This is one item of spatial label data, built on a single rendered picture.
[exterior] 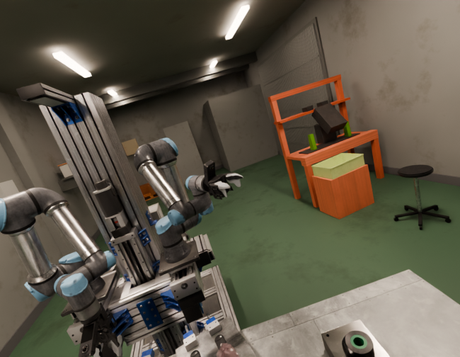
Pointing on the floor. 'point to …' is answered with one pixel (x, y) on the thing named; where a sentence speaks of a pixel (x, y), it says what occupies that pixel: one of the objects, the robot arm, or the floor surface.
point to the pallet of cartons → (148, 191)
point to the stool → (418, 193)
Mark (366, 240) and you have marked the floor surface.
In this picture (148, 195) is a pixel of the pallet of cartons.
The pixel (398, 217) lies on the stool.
